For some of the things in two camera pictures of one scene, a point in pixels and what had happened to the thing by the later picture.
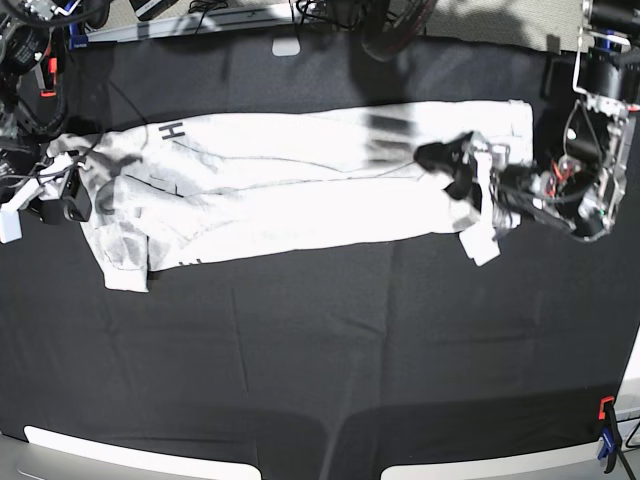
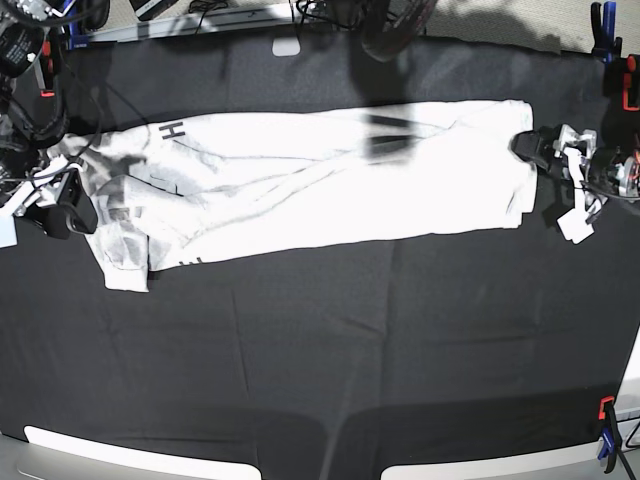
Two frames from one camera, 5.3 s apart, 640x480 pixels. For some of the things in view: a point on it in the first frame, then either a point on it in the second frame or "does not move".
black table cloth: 314,363 does not move
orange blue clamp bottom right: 611,444 does not move
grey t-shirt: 176,190 does not move
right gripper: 512,187 → 545,146
